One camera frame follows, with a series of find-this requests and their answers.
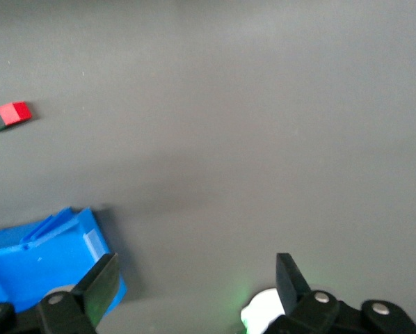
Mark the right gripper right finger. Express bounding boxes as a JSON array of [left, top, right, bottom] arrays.
[[263, 253, 416, 334]]

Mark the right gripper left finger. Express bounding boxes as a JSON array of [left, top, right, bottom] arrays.
[[0, 253, 120, 334]]

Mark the small red cube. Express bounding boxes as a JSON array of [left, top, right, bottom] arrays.
[[0, 101, 33, 127]]

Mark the blue plastic bin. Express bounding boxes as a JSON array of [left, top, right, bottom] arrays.
[[0, 207, 128, 319]]

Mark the dark grey table cloth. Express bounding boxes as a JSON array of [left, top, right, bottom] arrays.
[[0, 0, 416, 334]]

